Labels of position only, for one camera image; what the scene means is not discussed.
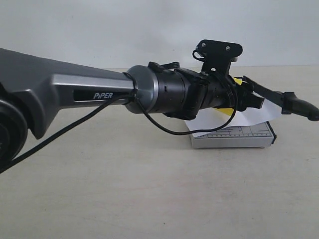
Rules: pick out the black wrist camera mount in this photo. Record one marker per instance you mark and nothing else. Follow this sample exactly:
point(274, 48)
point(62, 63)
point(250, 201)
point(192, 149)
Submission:
point(217, 55)

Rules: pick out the grey paper cutter base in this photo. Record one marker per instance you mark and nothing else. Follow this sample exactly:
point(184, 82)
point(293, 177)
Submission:
point(255, 136)

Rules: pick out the yellow foam cube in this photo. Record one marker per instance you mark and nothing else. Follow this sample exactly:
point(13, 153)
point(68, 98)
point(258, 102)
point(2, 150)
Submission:
point(236, 81)

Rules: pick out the black cutter blade arm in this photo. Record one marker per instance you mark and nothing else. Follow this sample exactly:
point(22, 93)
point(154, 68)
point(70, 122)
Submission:
point(288, 101)

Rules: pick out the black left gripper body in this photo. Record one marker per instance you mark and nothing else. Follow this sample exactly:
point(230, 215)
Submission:
point(210, 90)

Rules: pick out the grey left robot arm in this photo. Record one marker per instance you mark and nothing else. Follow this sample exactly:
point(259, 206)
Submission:
point(34, 89)

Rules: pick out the white paper sheet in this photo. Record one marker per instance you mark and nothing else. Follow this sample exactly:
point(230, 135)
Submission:
point(213, 118)

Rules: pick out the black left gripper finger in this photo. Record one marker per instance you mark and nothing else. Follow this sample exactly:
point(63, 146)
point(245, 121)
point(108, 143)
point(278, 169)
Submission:
point(254, 101)

